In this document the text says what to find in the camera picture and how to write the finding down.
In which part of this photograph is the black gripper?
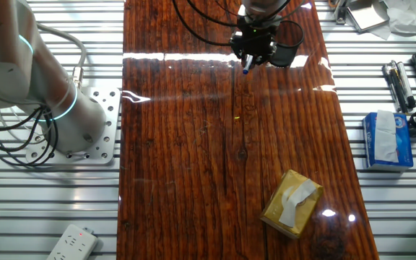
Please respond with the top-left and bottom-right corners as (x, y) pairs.
(229, 16), (280, 68)

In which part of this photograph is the white marker pen blue cap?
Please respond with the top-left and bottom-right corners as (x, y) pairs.
(242, 53), (254, 75)

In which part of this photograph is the black mesh pen holder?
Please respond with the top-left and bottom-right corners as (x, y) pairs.
(269, 20), (306, 68)

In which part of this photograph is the black pen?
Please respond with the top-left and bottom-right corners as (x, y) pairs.
(389, 66), (410, 114)
(381, 64), (402, 113)

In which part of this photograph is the gold tissue pack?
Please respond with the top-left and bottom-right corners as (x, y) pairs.
(259, 169), (324, 240)

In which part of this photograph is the white marker black cap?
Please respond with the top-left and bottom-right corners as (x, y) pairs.
(395, 60), (416, 110)

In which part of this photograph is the crumpled white paper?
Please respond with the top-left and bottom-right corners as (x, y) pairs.
(368, 0), (416, 40)

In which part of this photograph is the blue tissue pack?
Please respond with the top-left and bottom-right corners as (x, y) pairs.
(361, 110), (415, 172)

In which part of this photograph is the white power strip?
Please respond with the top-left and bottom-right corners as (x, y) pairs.
(45, 224), (99, 260)

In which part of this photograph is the silver metal bracket plate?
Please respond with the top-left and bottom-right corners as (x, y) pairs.
(334, 0), (390, 33)

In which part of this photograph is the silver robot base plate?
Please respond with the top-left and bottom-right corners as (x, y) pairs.
(25, 87), (121, 166)

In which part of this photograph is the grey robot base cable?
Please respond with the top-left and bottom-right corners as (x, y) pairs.
(36, 22), (87, 88)

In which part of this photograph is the black cable bundle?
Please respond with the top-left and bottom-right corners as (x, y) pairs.
(0, 104), (59, 168)

